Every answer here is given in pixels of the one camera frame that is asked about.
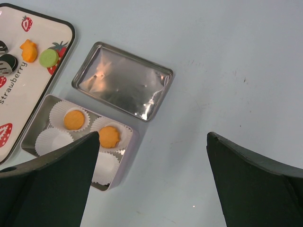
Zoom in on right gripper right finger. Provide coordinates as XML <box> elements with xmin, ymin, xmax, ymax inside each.
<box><xmin>206</xmin><ymin>132</ymin><xmax>303</xmax><ymax>227</ymax></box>

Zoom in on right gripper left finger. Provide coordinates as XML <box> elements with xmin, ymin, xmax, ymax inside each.
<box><xmin>0</xmin><ymin>132</ymin><xmax>99</xmax><ymax>227</ymax></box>

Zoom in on orange round cookie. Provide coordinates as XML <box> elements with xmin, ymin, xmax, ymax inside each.
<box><xmin>63</xmin><ymin>110</ymin><xmax>85</xmax><ymax>131</ymax></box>

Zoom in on orange flower cookie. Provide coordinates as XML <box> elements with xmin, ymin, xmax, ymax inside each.
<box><xmin>98</xmin><ymin>126</ymin><xmax>120</xmax><ymax>148</ymax></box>

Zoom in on metal serving tongs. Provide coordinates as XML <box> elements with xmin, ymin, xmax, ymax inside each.
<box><xmin>0</xmin><ymin>41</ymin><xmax>15</xmax><ymax>74</ymax></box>

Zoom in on black round cookie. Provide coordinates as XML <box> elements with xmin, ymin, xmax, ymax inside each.
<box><xmin>0</xmin><ymin>54</ymin><xmax>18</xmax><ymax>73</ymax></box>

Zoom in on white paper cup front left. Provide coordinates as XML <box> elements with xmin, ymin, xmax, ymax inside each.
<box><xmin>35</xmin><ymin>128</ymin><xmax>74</xmax><ymax>156</ymax></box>

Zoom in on white paper cup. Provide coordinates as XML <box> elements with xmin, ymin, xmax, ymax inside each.
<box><xmin>49</xmin><ymin>101</ymin><xmax>90</xmax><ymax>132</ymax></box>
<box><xmin>90</xmin><ymin>116</ymin><xmax>133</xmax><ymax>154</ymax></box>
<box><xmin>35</xmin><ymin>128</ymin><xmax>74</xmax><ymax>156</ymax></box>
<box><xmin>92</xmin><ymin>152</ymin><xmax>120</xmax><ymax>185</ymax></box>

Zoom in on white paper cup front right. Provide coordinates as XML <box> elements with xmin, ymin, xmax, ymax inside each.
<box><xmin>92</xmin><ymin>152</ymin><xmax>120</xmax><ymax>185</ymax></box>

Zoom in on silver tin box base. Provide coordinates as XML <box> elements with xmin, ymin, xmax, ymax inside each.
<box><xmin>20</xmin><ymin>95</ymin><xmax>137</xmax><ymax>191</ymax></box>

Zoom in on white paper cup back left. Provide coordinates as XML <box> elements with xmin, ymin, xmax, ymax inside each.
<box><xmin>49</xmin><ymin>101</ymin><xmax>90</xmax><ymax>132</ymax></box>

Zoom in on white paper cup back right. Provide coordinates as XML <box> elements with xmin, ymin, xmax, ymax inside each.
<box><xmin>90</xmin><ymin>116</ymin><xmax>133</xmax><ymax>154</ymax></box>

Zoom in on green round cookie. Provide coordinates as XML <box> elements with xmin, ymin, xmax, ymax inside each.
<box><xmin>39</xmin><ymin>49</ymin><xmax>59</xmax><ymax>68</ymax></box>

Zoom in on silver tin lid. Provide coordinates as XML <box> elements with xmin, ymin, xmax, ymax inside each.
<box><xmin>71</xmin><ymin>42</ymin><xmax>175</xmax><ymax>122</ymax></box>

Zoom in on orange fish shaped cookie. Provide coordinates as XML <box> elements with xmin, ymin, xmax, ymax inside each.
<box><xmin>20</xmin><ymin>39</ymin><xmax>38</xmax><ymax>63</ymax></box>

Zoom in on strawberry pattern white tray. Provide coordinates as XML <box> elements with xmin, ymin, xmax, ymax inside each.
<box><xmin>0</xmin><ymin>3</ymin><xmax>75</xmax><ymax>163</ymax></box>

